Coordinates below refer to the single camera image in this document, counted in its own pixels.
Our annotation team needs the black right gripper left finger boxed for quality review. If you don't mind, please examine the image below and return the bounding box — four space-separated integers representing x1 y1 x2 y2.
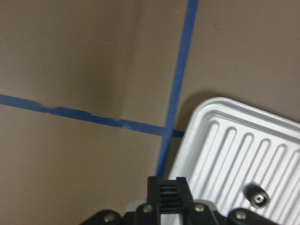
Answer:
147 176 161 212

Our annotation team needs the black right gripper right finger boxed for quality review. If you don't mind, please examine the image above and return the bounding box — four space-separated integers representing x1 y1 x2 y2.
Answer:
176 177 194 212

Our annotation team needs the small black bearing gear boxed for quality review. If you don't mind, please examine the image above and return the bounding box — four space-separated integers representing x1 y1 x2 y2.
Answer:
159 180 179 214

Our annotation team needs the small black gear in tray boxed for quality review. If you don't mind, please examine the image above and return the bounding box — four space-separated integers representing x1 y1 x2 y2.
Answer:
244 184 270 209

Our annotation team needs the silver ribbed metal tray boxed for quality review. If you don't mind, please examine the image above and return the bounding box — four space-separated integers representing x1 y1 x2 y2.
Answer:
169 97 300 225

